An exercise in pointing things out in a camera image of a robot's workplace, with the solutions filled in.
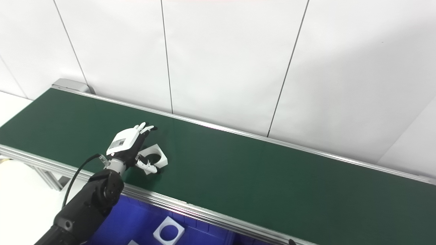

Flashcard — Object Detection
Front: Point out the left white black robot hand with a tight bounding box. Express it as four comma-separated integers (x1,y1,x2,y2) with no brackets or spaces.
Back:
106,122,160,174

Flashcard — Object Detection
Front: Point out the green conveyor belt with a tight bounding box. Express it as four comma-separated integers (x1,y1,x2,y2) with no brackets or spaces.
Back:
0,88,436,245
0,78,436,245

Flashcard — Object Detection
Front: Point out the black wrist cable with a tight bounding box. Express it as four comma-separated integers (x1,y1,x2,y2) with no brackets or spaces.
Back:
61,154,109,209

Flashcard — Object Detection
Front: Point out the blue bin with white parts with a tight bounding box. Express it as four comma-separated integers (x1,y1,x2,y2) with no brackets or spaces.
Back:
85,195,235,245

